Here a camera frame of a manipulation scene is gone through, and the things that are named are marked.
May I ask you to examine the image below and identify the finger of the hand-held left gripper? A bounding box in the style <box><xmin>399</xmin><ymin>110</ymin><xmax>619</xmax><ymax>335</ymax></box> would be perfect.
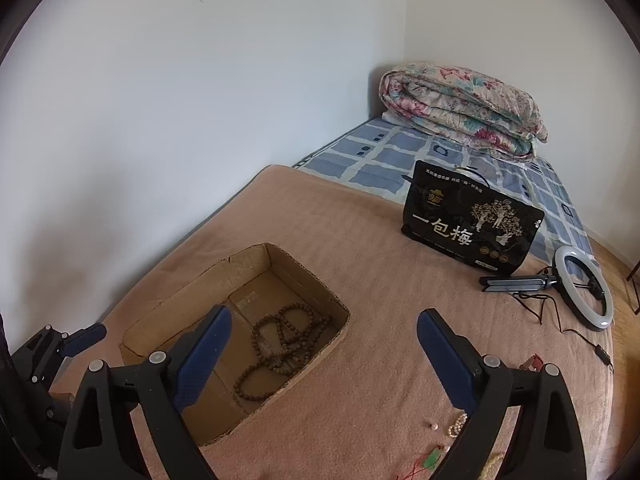
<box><xmin>60</xmin><ymin>323</ymin><xmax>107</xmax><ymax>358</ymax></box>
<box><xmin>12</xmin><ymin>326</ymin><xmax>66</xmax><ymax>386</ymax></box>

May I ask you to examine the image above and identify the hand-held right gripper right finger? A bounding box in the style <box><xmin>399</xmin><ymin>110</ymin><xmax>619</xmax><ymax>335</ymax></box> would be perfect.
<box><xmin>417</xmin><ymin>308</ymin><xmax>588</xmax><ymax>480</ymax></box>

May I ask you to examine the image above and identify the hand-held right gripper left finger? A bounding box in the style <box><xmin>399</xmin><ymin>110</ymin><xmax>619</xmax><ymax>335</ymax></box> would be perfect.
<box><xmin>57</xmin><ymin>305</ymin><xmax>233</xmax><ymax>480</ymax></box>

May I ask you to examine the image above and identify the green jade pendant red cord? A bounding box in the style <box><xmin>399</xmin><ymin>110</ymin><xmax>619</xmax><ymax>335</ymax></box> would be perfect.
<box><xmin>397</xmin><ymin>442</ymin><xmax>446</xmax><ymax>480</ymax></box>

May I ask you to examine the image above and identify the pale bead bracelet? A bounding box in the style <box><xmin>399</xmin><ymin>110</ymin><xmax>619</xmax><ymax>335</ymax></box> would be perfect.
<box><xmin>479</xmin><ymin>452</ymin><xmax>506</xmax><ymax>480</ymax></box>

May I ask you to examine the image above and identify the cardboard box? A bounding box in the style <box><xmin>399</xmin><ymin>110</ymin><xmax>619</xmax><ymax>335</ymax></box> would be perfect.
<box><xmin>119</xmin><ymin>243</ymin><xmax>351</xmax><ymax>447</ymax></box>

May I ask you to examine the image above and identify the folded black tripod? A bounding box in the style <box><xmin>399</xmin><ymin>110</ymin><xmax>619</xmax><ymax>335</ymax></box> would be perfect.
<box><xmin>479</xmin><ymin>272</ymin><xmax>556</xmax><ymax>295</ymax></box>

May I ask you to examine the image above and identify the black printed bag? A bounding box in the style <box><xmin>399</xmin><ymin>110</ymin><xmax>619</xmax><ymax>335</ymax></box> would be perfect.
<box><xmin>401</xmin><ymin>160</ymin><xmax>545</xmax><ymax>276</ymax></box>

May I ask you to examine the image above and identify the blue checked bedsheet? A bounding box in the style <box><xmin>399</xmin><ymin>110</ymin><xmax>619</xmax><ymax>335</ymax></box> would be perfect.
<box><xmin>291</xmin><ymin>115</ymin><xmax>593</xmax><ymax>256</ymax></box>

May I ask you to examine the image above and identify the folded floral quilt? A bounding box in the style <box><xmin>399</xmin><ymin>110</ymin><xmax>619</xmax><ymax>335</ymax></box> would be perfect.
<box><xmin>378</xmin><ymin>61</ymin><xmax>549</xmax><ymax>157</ymax></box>

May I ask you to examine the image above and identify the brown wooden bead necklace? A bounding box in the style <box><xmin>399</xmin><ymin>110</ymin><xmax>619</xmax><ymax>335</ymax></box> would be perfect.
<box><xmin>234</xmin><ymin>302</ymin><xmax>333</xmax><ymax>402</ymax></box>

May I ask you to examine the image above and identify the black cable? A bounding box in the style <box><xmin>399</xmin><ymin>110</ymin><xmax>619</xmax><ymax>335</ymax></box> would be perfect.
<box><xmin>510</xmin><ymin>287</ymin><xmax>613</xmax><ymax>372</ymax></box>

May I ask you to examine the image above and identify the white ring light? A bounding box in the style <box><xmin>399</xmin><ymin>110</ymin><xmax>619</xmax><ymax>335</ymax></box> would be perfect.
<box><xmin>554</xmin><ymin>245</ymin><xmax>615</xmax><ymax>330</ymax></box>

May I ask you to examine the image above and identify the dark metal frame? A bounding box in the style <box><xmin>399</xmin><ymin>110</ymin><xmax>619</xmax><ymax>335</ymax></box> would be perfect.
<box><xmin>626</xmin><ymin>259</ymin><xmax>640</xmax><ymax>317</ymax></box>

